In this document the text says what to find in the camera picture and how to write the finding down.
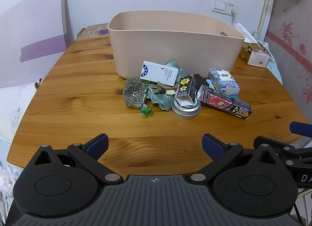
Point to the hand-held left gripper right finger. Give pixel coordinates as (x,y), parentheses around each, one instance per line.
(212,145)

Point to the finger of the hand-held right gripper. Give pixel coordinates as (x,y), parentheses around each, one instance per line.
(302,129)
(282,146)

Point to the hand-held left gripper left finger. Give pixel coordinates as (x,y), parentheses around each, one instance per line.
(97,144)

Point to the round metal tin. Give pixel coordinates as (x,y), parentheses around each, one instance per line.
(185,113)

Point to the long black pink box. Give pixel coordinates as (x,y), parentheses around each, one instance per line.
(224,103)

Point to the green candy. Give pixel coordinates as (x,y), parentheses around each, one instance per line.
(146,111)

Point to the blue yellow packet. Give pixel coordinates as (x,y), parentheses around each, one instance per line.
(210,83)

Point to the clear bag of silver pieces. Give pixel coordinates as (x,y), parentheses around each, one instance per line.
(132,92)

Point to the small black star box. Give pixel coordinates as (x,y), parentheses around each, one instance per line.
(187,87)

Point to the blue white patterned box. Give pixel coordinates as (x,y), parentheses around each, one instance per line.
(224,79)

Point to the green checked scrunchie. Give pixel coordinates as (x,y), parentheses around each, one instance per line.
(160,101)

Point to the beige hair claw clip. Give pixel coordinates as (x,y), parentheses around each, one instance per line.
(159,87)

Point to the white cardboard box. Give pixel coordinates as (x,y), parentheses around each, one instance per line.
(158,72)

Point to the beige plastic storage bin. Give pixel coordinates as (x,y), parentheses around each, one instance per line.
(170,43)

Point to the light blue bedding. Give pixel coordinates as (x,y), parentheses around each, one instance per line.
(274,70)

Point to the brown patterned tissue box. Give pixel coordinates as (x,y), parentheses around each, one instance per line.
(256,57)

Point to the white cartoon bedding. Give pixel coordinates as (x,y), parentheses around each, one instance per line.
(12,113)

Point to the white paper sheet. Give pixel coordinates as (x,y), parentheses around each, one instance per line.
(243,32)

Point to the floral cushioned stool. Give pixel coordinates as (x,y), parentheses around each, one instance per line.
(93,29)

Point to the white purple board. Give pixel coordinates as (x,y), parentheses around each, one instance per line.
(31,21)

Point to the cream door frame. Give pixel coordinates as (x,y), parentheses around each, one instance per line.
(265,9)

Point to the white wall socket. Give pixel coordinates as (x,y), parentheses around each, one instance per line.
(233,5)

